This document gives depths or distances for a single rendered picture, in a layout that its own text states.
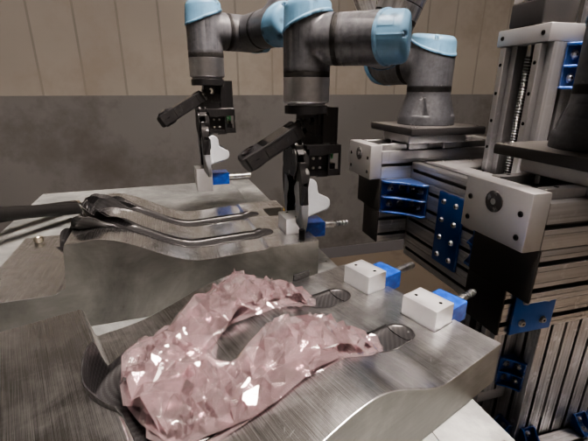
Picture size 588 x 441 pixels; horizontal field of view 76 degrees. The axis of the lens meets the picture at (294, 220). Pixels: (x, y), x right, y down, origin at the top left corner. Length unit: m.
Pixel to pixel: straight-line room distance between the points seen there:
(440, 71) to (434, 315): 0.75
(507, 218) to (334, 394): 0.42
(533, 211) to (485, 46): 2.47
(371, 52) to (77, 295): 0.54
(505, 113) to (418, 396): 0.76
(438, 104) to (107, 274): 0.87
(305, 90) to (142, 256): 0.35
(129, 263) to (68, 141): 1.83
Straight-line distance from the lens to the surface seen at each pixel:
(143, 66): 2.33
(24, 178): 2.50
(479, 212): 0.70
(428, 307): 0.49
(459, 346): 0.49
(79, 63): 2.37
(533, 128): 0.97
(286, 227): 0.66
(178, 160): 2.34
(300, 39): 0.63
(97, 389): 0.42
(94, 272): 0.61
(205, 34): 0.88
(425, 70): 1.10
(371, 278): 0.55
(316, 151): 0.63
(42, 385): 0.38
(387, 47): 0.60
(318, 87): 0.62
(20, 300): 0.64
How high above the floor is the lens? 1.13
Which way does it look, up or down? 19 degrees down
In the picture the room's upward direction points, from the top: straight up
